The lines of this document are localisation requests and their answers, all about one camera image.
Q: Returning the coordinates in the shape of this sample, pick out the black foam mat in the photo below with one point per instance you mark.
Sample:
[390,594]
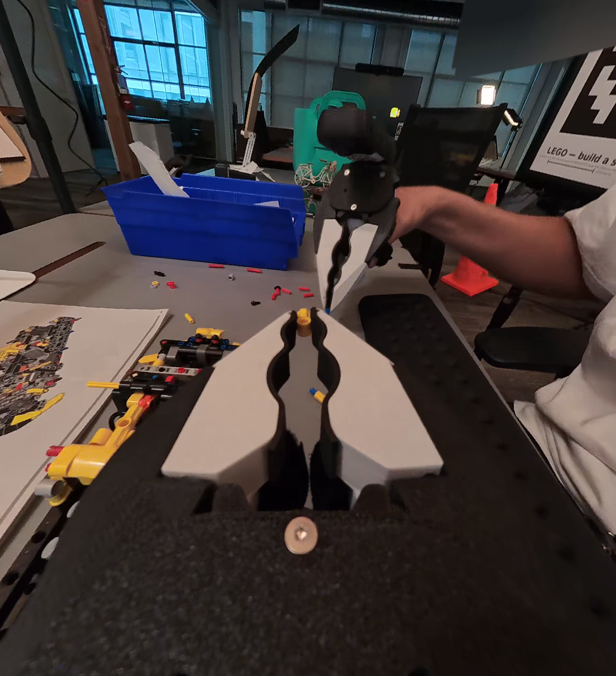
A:
[445,369]

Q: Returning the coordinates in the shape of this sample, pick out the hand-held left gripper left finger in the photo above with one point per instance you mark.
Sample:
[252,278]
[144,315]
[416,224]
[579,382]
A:
[223,417]

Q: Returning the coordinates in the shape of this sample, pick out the white paper strip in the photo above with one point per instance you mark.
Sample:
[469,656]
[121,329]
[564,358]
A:
[154,169]

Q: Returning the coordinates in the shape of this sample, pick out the person's right forearm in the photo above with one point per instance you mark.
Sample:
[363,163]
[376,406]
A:
[508,243]

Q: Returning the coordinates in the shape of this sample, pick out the lego car chassis model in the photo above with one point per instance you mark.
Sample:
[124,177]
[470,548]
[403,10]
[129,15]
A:
[178,370]

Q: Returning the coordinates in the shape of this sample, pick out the black white marker sign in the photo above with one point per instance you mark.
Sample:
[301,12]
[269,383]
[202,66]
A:
[577,158]

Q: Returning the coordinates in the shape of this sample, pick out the orange traffic cone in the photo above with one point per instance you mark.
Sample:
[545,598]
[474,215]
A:
[469,277]
[491,196]

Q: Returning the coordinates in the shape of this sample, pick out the paned window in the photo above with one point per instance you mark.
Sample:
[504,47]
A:
[149,58]

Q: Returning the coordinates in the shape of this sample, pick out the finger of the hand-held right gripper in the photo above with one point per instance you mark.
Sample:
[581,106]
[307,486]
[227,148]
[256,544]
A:
[326,237]
[358,253]

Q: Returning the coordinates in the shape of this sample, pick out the wooden support post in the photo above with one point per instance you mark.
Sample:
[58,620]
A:
[109,105]

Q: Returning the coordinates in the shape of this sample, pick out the green felt tote bag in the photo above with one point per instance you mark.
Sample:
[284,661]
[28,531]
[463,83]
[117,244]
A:
[308,137]

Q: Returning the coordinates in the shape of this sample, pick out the lit wall lamp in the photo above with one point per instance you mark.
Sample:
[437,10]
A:
[487,95]

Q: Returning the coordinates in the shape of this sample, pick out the stacked blue plastic bins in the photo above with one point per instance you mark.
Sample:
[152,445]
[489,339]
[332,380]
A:
[202,237]

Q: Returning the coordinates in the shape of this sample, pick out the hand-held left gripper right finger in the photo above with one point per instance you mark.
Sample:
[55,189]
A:
[382,417]

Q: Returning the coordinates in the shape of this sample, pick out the person's right hand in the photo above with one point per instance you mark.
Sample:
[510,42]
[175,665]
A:
[413,208]

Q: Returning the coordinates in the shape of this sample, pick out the black display screen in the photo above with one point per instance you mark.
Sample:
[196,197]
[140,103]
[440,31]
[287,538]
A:
[382,84]

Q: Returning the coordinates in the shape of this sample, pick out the black mesh office chair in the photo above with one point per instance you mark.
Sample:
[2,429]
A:
[445,148]

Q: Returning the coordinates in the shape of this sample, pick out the brown wooden strip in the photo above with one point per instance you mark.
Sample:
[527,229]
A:
[70,260]

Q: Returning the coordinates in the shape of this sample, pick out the scattered red lego pins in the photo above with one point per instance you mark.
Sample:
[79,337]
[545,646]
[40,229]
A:
[253,270]

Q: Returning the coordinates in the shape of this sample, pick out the open lego instruction booklet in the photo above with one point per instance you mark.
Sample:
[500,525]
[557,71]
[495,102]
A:
[117,338]

